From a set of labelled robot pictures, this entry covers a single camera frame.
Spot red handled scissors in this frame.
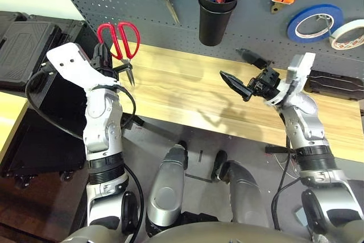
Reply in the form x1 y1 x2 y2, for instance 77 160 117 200
96 21 142 87

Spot blue tape roll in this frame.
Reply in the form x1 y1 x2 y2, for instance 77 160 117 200
286 3 344 44

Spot silver right robot leg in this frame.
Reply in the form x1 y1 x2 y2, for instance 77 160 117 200
221 160 270 228

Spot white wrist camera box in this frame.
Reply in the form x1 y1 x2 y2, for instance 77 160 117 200
264 52 316 106
45 42 119 90

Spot black right robot foot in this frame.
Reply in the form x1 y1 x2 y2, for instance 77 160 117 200
212 149 228 183

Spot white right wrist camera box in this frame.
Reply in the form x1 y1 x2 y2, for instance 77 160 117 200
264 52 316 106

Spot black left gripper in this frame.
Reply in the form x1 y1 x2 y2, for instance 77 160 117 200
90 42 133 77

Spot silver robot leg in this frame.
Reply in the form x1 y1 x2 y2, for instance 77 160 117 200
146 143 189 228
221 160 270 228

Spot silver left robot leg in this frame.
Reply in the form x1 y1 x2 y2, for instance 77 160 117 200
146 143 189 228

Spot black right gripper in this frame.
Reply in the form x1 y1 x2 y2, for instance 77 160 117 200
219 48 281 102

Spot silver peg hook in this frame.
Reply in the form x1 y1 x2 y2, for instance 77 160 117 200
317 14 335 38

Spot black table bracket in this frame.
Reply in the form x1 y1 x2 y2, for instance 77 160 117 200
266 145 295 155

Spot black flat tool case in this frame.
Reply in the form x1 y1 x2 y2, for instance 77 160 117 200
303 69 364 101

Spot black wheeled cart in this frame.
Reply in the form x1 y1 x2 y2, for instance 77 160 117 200
0 109 89 190

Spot grey robot torso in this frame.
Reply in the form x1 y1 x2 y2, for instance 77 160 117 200
61 221 328 243

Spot black robot foot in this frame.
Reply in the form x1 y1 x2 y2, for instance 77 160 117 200
175 139 188 170
212 149 228 183

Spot black plastic cup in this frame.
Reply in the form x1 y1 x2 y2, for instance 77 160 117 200
198 0 241 47

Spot white tape roll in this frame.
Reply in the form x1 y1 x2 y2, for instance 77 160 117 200
329 19 364 52

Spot light wooden board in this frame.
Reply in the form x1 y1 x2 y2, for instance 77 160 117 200
0 92 32 153

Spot large black hard case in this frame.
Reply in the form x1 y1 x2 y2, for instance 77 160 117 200
0 11 97 93

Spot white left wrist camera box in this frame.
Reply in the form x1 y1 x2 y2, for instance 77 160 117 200
45 42 119 90

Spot black left robot foot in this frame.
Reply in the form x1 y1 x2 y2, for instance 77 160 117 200
175 139 188 170

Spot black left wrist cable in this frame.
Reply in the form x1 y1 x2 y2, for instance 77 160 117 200
24 68 144 237

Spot white floor cables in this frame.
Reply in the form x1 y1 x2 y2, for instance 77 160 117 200
274 154 299 175

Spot grey metal pegboard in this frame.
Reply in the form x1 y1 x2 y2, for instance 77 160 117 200
49 0 364 79

